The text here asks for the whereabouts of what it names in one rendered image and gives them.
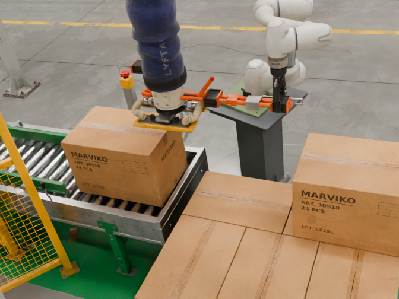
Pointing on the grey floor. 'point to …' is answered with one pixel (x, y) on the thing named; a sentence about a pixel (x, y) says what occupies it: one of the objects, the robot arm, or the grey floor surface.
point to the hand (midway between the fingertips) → (279, 102)
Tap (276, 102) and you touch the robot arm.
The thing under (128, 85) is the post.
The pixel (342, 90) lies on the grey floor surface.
